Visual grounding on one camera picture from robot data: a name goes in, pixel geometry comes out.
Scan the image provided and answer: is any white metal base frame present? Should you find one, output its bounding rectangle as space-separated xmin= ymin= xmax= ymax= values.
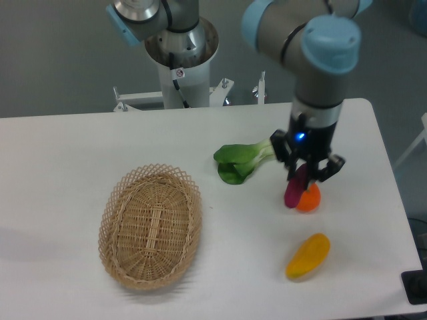
xmin=112 ymin=70 xmax=270 ymax=113

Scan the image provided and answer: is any yellow mango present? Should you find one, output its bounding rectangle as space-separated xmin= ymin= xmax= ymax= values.
xmin=285 ymin=233 xmax=331 ymax=281

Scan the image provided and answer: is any purple sweet potato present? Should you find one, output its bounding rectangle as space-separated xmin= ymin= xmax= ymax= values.
xmin=284 ymin=163 xmax=308 ymax=209

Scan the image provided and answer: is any white frame at right edge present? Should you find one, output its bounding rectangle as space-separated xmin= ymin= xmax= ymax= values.
xmin=393 ymin=113 xmax=427 ymax=171

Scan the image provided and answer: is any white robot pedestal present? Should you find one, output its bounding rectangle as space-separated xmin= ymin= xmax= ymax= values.
xmin=144 ymin=17 xmax=219 ymax=90

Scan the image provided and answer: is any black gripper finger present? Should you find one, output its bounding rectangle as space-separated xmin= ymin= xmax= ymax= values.
xmin=304 ymin=154 xmax=346 ymax=190
xmin=270 ymin=129 xmax=299 ymax=181

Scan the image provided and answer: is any black device at table edge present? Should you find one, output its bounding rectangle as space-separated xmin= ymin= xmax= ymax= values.
xmin=401 ymin=270 xmax=426 ymax=305

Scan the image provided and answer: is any green bok choy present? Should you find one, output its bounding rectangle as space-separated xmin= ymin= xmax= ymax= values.
xmin=213 ymin=138 xmax=275 ymax=185

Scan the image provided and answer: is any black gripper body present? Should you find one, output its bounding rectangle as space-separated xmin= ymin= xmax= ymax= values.
xmin=287 ymin=115 xmax=337 ymax=163

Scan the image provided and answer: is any woven wicker basket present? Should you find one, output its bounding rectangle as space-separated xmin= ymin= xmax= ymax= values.
xmin=98 ymin=164 xmax=202 ymax=291

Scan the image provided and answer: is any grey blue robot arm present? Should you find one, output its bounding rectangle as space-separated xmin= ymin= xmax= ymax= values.
xmin=106 ymin=1 xmax=369 ymax=189

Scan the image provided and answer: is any orange tangerine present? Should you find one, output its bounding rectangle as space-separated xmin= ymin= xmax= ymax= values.
xmin=296 ymin=183 xmax=322 ymax=213

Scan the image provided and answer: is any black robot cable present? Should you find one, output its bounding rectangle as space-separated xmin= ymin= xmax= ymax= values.
xmin=168 ymin=52 xmax=191 ymax=109

